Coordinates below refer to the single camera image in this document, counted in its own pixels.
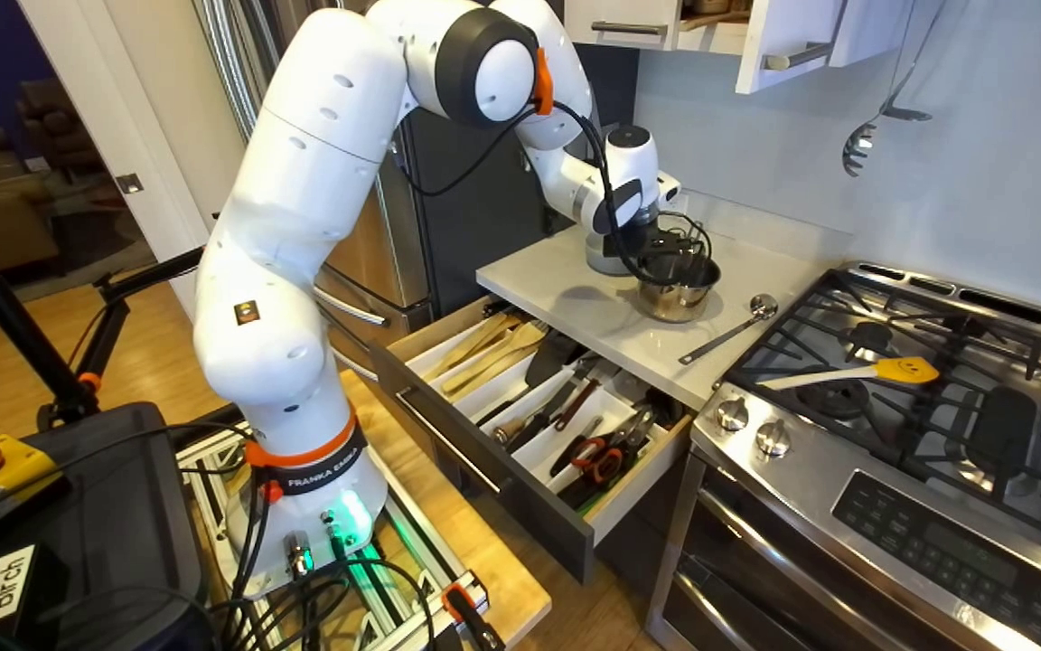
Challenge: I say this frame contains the wooden spoon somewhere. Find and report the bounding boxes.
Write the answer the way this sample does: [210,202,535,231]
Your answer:
[442,330,543,396]

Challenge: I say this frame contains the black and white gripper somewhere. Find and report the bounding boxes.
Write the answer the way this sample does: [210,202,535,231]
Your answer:
[589,125,677,274]

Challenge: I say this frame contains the metal measuring spoon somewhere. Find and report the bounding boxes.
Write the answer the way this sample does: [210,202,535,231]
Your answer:
[677,295,782,367]

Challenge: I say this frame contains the hanging metal ladle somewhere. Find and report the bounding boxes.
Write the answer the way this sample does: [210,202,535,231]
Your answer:
[840,11,945,178]

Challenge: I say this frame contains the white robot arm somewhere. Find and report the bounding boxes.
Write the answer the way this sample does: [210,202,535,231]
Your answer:
[196,0,677,590]

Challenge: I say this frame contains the orange handled scissors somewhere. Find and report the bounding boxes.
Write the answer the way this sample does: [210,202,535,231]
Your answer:
[552,409,654,503]

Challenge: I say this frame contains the black nylon turner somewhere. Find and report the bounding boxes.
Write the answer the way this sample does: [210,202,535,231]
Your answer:
[478,334,577,427]

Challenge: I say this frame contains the white upper cabinet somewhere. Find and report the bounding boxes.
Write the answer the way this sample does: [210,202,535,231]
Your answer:
[560,0,917,98]

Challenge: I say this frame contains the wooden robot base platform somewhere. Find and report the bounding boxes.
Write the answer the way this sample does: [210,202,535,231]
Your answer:
[174,367,556,651]

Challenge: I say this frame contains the wooden kitchen drawer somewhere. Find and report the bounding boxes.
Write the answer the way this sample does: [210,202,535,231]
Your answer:
[365,295,693,588]

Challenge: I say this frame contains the yellow smiley silicone spatula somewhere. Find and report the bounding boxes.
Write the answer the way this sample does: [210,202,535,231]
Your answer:
[764,354,939,392]

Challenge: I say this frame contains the stainless steel pot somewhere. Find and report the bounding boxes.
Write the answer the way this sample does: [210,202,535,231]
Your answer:
[635,214,719,321]

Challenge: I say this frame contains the light wooden spatula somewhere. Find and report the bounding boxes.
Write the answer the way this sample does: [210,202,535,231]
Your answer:
[425,315,517,375]

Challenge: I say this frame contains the white cutlery tray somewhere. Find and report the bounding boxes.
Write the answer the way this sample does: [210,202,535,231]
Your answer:
[404,308,689,545]

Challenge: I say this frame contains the stainless steel refrigerator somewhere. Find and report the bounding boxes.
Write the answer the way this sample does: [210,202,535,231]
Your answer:
[187,0,560,338]

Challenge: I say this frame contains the stainless steel stove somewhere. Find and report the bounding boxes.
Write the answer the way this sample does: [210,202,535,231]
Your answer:
[646,264,1041,651]

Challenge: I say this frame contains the black tripod stand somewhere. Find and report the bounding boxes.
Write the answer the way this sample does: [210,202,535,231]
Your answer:
[0,249,200,430]

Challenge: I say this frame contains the black spatula on stove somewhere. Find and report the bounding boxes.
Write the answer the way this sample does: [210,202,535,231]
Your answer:
[966,389,1037,489]

